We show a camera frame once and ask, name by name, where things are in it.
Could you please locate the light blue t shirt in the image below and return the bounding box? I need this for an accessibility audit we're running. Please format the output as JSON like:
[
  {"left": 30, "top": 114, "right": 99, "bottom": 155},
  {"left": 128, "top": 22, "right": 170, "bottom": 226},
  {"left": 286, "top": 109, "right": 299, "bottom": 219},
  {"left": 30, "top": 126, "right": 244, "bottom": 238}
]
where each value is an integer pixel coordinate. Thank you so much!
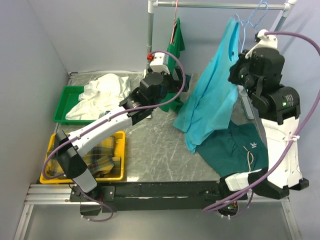
[{"left": 173, "top": 19, "right": 239, "bottom": 153}]

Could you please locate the blue wire hanger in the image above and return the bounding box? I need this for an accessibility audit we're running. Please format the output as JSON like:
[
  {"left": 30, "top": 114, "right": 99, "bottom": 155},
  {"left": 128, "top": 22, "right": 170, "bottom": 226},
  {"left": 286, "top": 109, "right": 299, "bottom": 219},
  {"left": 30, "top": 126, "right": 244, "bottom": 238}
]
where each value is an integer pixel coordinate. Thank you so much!
[
  {"left": 233, "top": 6, "right": 259, "bottom": 53},
  {"left": 251, "top": 0, "right": 269, "bottom": 29}
]

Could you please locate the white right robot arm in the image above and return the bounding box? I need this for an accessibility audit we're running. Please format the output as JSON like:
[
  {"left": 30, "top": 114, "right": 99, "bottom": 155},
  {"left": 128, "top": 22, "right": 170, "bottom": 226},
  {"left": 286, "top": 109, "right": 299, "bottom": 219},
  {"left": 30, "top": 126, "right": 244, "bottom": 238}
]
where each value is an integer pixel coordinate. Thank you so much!
[{"left": 218, "top": 47, "right": 309, "bottom": 200}]

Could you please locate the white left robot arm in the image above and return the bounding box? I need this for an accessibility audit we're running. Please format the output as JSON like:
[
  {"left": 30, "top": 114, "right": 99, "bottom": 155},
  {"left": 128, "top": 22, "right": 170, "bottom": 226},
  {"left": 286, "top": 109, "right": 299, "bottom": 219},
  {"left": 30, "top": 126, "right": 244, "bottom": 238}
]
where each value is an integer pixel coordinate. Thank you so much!
[{"left": 54, "top": 66, "right": 188, "bottom": 201}]

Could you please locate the green t shirt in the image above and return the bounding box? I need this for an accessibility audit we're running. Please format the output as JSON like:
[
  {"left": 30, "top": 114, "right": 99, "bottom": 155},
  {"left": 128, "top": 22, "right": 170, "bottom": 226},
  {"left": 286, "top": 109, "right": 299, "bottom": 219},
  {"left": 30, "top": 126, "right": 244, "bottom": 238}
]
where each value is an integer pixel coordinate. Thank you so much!
[{"left": 160, "top": 17, "right": 186, "bottom": 114}]

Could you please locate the white shirt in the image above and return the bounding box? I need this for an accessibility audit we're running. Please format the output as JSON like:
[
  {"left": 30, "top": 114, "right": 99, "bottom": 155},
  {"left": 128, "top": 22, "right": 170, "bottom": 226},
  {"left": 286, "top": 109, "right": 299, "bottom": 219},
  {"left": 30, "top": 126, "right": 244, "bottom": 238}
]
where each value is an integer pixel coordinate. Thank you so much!
[{"left": 65, "top": 73, "right": 131, "bottom": 121}]

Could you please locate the dark teal garment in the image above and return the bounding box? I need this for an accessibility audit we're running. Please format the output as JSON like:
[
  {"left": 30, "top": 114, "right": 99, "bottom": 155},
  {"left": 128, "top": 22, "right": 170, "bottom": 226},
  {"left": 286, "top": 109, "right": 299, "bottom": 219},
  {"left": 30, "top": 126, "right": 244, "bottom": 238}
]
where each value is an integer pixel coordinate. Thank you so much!
[{"left": 196, "top": 121, "right": 268, "bottom": 177}]

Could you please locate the yellow plastic bin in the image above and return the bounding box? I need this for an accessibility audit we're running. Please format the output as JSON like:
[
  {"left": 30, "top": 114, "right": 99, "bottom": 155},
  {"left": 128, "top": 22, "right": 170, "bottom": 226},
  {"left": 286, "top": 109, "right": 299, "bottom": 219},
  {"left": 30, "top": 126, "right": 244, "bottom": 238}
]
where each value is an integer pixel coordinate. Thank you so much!
[{"left": 39, "top": 131, "right": 126, "bottom": 184}]

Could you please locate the grey white clothes rack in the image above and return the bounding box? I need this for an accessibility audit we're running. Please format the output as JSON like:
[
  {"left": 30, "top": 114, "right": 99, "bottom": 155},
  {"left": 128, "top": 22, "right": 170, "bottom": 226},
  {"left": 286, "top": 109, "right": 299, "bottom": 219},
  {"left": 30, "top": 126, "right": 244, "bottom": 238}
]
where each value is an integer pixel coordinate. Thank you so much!
[{"left": 147, "top": 0, "right": 297, "bottom": 124}]

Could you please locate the green plastic tray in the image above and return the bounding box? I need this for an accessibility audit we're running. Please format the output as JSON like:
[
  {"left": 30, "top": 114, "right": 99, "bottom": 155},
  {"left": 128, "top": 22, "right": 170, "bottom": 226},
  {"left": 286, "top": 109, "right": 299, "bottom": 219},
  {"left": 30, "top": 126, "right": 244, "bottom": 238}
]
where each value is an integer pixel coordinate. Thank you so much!
[{"left": 53, "top": 86, "right": 93, "bottom": 126}]

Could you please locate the yellow plaid cloth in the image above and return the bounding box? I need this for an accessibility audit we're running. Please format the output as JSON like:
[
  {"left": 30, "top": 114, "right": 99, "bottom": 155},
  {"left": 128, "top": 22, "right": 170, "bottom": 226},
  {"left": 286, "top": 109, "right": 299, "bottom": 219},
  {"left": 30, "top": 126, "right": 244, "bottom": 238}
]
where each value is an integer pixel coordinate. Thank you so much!
[{"left": 46, "top": 136, "right": 122, "bottom": 179}]

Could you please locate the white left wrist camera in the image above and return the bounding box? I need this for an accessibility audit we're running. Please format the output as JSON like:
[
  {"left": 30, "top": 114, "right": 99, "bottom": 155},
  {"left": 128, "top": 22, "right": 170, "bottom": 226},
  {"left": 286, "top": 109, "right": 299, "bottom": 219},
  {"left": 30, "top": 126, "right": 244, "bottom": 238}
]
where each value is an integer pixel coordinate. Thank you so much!
[{"left": 147, "top": 52, "right": 170, "bottom": 74}]

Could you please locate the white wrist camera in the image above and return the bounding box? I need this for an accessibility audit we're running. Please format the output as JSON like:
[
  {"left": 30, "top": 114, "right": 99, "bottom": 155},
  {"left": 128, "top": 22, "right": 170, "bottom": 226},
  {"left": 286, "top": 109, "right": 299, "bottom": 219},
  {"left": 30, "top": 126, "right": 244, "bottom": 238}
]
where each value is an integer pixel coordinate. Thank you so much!
[
  {"left": 147, "top": 52, "right": 170, "bottom": 74},
  {"left": 245, "top": 29, "right": 278, "bottom": 59}
]

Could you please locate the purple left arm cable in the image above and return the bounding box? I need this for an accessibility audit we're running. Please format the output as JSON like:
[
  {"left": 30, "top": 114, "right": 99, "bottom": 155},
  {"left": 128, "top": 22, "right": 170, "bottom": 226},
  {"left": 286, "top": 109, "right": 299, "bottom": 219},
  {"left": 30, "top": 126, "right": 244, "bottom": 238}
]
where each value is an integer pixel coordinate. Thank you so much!
[{"left": 41, "top": 51, "right": 186, "bottom": 180}]

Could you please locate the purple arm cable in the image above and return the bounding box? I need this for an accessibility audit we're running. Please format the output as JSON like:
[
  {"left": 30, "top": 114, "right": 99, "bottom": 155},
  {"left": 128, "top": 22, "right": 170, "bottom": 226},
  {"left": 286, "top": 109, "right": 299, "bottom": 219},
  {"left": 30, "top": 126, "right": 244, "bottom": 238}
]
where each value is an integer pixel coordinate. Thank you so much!
[
  {"left": 41, "top": 51, "right": 186, "bottom": 180},
  {"left": 201, "top": 31, "right": 320, "bottom": 214}
]

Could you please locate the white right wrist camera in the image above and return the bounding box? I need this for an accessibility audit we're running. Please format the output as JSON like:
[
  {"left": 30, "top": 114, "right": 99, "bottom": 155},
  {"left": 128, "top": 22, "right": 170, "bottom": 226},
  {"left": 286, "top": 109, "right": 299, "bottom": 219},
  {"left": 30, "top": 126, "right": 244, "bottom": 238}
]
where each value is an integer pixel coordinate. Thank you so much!
[{"left": 245, "top": 29, "right": 278, "bottom": 59}]

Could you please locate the pink wire hanger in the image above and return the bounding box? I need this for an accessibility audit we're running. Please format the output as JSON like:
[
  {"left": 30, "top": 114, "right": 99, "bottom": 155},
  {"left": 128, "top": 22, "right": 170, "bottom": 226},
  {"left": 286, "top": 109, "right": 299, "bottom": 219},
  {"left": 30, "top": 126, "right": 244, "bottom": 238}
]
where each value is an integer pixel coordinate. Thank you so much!
[{"left": 169, "top": 0, "right": 179, "bottom": 44}]

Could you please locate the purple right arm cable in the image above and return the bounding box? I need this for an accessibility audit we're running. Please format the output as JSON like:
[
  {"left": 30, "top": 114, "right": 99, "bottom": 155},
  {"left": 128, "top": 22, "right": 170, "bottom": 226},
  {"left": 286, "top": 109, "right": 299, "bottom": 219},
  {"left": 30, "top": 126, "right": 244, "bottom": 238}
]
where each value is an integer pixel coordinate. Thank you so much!
[{"left": 201, "top": 31, "right": 320, "bottom": 214}]

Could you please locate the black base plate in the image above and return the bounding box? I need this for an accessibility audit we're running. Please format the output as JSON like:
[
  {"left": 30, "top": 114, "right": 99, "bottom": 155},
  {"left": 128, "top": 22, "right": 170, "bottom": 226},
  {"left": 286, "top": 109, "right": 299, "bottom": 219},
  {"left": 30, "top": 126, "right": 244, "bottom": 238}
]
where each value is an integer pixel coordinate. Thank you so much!
[{"left": 69, "top": 181, "right": 232, "bottom": 217}]

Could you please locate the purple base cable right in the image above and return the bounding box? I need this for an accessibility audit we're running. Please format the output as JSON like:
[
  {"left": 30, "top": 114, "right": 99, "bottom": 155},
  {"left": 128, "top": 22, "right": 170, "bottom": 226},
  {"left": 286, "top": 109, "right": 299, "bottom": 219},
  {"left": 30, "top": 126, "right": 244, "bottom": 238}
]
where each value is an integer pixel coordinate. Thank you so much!
[{"left": 219, "top": 189, "right": 253, "bottom": 221}]

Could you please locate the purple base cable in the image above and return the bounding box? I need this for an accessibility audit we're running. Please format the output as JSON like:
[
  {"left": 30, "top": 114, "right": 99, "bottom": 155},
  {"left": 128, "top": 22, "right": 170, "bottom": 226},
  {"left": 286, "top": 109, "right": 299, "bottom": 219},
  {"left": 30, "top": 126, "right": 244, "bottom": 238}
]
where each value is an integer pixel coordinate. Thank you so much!
[
  {"left": 71, "top": 189, "right": 115, "bottom": 223},
  {"left": 219, "top": 189, "right": 253, "bottom": 221}
]

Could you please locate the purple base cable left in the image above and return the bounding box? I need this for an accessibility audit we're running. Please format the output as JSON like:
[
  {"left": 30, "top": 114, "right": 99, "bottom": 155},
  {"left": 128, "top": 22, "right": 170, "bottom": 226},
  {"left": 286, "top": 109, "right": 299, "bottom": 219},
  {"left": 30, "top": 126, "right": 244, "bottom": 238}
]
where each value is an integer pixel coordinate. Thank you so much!
[{"left": 71, "top": 189, "right": 115, "bottom": 223}]

